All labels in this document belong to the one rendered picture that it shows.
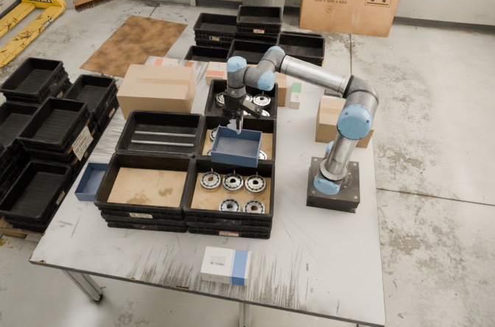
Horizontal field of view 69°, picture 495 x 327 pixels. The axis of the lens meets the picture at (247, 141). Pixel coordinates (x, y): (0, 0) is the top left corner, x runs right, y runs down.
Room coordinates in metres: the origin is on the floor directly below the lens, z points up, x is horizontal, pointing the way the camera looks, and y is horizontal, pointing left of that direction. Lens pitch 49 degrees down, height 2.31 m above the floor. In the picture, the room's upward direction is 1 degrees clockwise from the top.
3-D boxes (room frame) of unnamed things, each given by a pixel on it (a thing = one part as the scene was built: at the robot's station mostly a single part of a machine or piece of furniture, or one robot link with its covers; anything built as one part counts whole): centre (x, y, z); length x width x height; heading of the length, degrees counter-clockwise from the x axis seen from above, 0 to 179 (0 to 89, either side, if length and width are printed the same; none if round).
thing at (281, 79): (1.83, -0.09, 0.78); 0.30 x 0.22 x 0.16; 88
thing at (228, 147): (1.03, 0.05, 1.10); 0.20 x 0.15 x 0.07; 81
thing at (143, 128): (1.27, 0.45, 0.87); 0.40 x 0.30 x 0.11; 86
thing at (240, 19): (3.03, -0.10, 0.37); 0.42 x 0.34 x 0.46; 81
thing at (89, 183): (1.09, 0.79, 0.74); 0.20 x 0.15 x 0.07; 176
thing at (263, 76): (1.12, -0.05, 1.42); 0.11 x 0.11 x 0.08; 66
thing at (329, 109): (1.50, -0.57, 0.78); 0.30 x 0.22 x 0.16; 81
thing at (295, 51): (2.56, -0.43, 0.37); 0.40 x 0.30 x 0.45; 80
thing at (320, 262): (1.33, 0.08, 0.35); 1.60 x 1.60 x 0.70; 81
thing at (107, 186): (0.97, 0.47, 0.87); 0.40 x 0.30 x 0.11; 86
